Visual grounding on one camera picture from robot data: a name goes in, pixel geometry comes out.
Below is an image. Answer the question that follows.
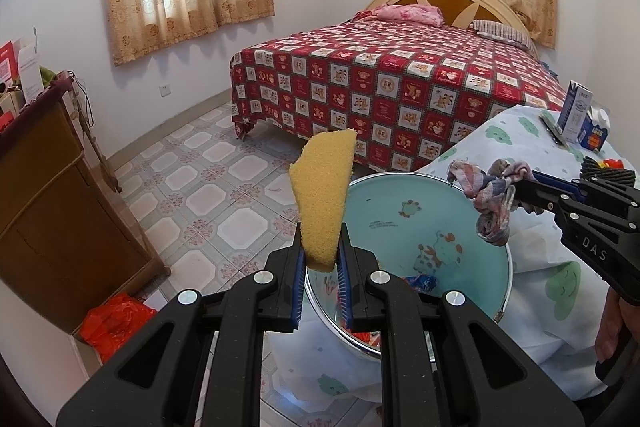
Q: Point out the blue white capped carton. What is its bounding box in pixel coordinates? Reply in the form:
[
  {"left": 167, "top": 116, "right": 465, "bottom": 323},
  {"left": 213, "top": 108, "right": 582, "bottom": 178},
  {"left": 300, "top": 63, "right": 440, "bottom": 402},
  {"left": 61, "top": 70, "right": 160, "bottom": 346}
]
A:
[{"left": 577, "top": 107, "right": 614, "bottom": 153}]

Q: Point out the tall white milk carton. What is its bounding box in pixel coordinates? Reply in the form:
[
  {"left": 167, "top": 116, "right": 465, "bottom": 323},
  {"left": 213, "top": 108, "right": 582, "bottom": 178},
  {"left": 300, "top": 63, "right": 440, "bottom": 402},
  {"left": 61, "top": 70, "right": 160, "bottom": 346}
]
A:
[{"left": 557, "top": 79, "right": 594, "bottom": 143}]

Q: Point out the dark flat packet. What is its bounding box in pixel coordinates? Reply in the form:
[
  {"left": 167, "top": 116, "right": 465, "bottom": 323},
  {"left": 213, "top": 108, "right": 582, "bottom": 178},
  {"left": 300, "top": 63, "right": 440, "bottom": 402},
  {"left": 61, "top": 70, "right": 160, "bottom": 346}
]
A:
[{"left": 539, "top": 114, "right": 569, "bottom": 146}]

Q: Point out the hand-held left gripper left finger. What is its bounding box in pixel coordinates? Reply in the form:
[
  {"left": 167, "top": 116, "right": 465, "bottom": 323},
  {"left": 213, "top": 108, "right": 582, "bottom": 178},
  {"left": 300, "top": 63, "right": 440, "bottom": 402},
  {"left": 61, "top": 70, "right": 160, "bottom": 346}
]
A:
[{"left": 55, "top": 225, "right": 307, "bottom": 427}]

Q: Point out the bed with red quilt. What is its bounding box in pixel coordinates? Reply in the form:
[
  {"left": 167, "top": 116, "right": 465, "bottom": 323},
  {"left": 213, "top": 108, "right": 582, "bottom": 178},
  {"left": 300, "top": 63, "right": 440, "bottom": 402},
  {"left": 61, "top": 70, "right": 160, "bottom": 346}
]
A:
[{"left": 230, "top": 14, "right": 569, "bottom": 173}]

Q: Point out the person's right hand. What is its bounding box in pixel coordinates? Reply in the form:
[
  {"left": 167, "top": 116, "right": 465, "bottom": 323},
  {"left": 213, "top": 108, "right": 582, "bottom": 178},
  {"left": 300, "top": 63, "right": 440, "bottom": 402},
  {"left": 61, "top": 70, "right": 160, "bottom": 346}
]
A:
[{"left": 597, "top": 291, "right": 624, "bottom": 364}]

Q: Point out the red paper box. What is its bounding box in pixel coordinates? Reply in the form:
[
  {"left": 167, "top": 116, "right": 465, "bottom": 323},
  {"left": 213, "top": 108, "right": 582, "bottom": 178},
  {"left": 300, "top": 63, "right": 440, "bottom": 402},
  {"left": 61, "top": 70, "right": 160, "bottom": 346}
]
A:
[{"left": 0, "top": 40, "right": 21, "bottom": 88}]

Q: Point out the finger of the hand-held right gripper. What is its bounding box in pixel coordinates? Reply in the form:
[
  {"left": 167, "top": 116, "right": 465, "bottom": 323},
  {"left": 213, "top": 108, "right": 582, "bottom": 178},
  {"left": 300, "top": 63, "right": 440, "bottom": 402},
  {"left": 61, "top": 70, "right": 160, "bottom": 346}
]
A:
[
  {"left": 517, "top": 171, "right": 587, "bottom": 196},
  {"left": 513, "top": 184, "right": 565, "bottom": 216}
]

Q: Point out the orange red twisted plastic bag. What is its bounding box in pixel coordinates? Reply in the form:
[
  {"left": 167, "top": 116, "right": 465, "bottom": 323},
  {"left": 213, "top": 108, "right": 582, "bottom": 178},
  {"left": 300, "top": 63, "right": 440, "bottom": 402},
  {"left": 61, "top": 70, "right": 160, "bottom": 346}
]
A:
[{"left": 350, "top": 330, "right": 386, "bottom": 349}]

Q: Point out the brown wooden cabinet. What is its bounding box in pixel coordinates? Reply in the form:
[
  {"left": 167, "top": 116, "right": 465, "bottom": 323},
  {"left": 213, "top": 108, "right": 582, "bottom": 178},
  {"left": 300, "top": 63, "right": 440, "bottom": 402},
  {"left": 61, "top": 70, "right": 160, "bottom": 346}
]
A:
[{"left": 0, "top": 77, "right": 172, "bottom": 339}]

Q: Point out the white cable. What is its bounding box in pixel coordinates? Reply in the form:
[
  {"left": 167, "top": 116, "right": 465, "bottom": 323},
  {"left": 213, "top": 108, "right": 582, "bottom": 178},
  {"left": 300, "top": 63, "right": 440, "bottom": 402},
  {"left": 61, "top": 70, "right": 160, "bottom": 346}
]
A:
[{"left": 64, "top": 71, "right": 97, "bottom": 128}]

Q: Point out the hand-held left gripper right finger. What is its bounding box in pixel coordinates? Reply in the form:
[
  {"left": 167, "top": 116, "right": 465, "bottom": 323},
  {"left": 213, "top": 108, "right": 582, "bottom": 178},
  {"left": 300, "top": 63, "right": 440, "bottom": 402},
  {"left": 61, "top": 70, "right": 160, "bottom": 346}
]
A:
[{"left": 335, "top": 225, "right": 587, "bottom": 427}]

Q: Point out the maroon cabinet cloth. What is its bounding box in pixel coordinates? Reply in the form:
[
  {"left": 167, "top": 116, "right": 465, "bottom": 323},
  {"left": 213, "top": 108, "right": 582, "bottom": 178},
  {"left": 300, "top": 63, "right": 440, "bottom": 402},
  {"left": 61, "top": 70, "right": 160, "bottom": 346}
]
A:
[{"left": 20, "top": 74, "right": 77, "bottom": 108}]

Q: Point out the pink floral blanket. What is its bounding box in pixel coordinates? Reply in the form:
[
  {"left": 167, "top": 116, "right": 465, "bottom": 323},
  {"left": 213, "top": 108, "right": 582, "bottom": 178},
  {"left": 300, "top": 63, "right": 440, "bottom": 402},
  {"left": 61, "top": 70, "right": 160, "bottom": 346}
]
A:
[{"left": 354, "top": 4, "right": 444, "bottom": 27}]

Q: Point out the round table floral cloth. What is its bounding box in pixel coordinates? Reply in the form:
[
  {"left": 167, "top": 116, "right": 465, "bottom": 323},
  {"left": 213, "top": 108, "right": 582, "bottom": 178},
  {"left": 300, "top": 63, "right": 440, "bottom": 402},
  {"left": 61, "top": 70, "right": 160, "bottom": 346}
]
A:
[{"left": 260, "top": 104, "right": 640, "bottom": 427}]

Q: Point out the striped pillow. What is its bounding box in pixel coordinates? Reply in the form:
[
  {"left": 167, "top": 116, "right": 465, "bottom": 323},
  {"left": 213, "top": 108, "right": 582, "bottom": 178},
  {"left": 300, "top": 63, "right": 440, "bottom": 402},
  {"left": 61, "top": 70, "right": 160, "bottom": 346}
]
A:
[{"left": 470, "top": 19, "right": 534, "bottom": 50}]

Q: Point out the black foam net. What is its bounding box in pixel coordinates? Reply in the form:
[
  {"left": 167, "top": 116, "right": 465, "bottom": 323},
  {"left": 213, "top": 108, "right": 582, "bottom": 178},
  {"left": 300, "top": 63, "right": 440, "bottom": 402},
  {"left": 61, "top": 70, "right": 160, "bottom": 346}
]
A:
[{"left": 579, "top": 155, "right": 639, "bottom": 188}]

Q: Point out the white upright card box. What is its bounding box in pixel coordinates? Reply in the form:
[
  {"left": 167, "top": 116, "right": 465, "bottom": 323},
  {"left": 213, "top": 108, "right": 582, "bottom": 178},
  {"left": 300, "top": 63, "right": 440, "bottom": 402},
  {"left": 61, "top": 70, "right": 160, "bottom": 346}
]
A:
[{"left": 17, "top": 26, "right": 44, "bottom": 100}]

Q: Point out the checkered cloth rag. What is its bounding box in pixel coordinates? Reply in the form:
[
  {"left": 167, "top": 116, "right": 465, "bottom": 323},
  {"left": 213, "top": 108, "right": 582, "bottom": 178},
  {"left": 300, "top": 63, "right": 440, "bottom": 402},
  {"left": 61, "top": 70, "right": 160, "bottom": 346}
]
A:
[{"left": 446, "top": 159, "right": 536, "bottom": 248}]

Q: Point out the green cloth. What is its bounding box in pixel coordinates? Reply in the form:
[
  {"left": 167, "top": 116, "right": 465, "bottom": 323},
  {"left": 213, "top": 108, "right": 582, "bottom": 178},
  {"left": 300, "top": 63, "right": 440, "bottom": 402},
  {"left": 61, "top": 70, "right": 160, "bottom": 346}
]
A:
[{"left": 39, "top": 65, "right": 64, "bottom": 88}]

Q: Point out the yellow sponge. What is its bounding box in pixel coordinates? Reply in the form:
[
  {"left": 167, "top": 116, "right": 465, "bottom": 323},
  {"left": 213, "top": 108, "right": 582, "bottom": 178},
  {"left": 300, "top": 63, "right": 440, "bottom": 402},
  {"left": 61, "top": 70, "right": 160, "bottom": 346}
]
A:
[{"left": 288, "top": 129, "right": 359, "bottom": 273}]

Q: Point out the red floor plastic bag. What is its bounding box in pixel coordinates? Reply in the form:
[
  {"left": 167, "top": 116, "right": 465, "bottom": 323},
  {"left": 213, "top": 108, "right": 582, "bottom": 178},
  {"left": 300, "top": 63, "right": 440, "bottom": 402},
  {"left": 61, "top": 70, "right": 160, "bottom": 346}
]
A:
[{"left": 79, "top": 294, "right": 159, "bottom": 364}]

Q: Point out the blue candy wrapper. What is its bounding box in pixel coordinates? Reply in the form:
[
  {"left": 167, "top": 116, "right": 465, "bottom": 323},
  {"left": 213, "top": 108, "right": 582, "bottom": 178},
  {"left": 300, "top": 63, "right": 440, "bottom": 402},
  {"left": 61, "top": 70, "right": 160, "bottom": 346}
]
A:
[{"left": 403, "top": 273, "right": 440, "bottom": 293}]

